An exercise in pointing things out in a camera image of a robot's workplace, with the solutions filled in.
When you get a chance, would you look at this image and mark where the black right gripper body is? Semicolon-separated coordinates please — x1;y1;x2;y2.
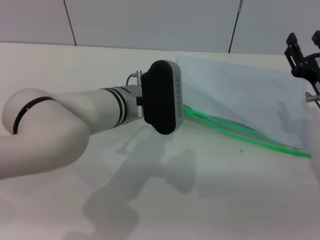
291;52;320;88

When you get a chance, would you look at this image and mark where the clear green-zip document bag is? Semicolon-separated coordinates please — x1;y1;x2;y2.
174;56;313;159

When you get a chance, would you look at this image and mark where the right wrist cable connector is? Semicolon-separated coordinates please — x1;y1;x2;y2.
304;91;320;110

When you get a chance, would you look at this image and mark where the wrist cable connector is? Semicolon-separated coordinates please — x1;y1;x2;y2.
304;91;320;110
125;70;145;87

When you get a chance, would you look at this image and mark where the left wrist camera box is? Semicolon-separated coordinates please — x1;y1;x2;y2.
140;59;185;136

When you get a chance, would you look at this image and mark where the left wrist cable connector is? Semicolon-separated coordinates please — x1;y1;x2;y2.
125;70;145;87

